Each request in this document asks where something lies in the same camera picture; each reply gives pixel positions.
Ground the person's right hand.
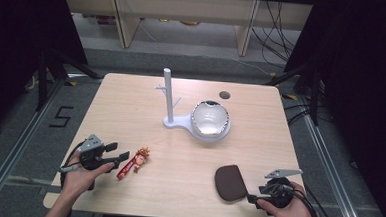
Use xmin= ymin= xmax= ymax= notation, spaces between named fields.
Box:
xmin=264 ymin=179 xmax=321 ymax=217

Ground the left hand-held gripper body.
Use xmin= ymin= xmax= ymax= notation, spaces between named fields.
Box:
xmin=76 ymin=133 xmax=112 ymax=172

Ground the brown pouch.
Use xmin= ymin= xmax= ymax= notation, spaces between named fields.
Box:
xmin=212 ymin=163 xmax=251 ymax=204

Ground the cartoon figure keychain red strap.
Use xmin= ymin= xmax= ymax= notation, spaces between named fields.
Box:
xmin=115 ymin=145 xmax=151 ymax=183

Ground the aluminium floor rail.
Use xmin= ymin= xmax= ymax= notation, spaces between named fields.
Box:
xmin=0 ymin=75 xmax=66 ymax=217
xmin=291 ymin=93 xmax=375 ymax=217

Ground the black metal stand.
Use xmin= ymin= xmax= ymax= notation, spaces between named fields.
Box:
xmin=262 ymin=57 xmax=328 ymax=127
xmin=35 ymin=45 xmax=105 ymax=116

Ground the person's left hand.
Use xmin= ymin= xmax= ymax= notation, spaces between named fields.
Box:
xmin=59 ymin=151 xmax=117 ymax=202

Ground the white stand with post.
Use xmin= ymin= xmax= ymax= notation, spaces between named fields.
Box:
xmin=151 ymin=67 xmax=235 ymax=146

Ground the hand-held gripper cable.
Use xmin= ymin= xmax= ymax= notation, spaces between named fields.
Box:
xmin=57 ymin=141 xmax=87 ymax=192
xmin=279 ymin=183 xmax=345 ymax=217

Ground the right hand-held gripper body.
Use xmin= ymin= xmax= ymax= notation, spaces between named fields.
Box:
xmin=257 ymin=167 xmax=304 ymax=210

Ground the white bowl silver rim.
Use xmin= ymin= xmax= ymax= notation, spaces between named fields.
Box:
xmin=189 ymin=98 xmax=232 ymax=138

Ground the bundle of black cables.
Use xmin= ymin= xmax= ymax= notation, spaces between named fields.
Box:
xmin=248 ymin=0 xmax=304 ymax=70

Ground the right hand-held gripper cable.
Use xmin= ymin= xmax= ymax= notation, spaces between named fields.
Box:
xmin=279 ymin=183 xmax=345 ymax=217

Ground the beige shelf unit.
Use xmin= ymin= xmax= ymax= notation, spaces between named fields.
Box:
xmin=57 ymin=0 xmax=315 ymax=61

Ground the left hand-held gripper cable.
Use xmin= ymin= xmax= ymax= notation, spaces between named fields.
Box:
xmin=57 ymin=141 xmax=87 ymax=192

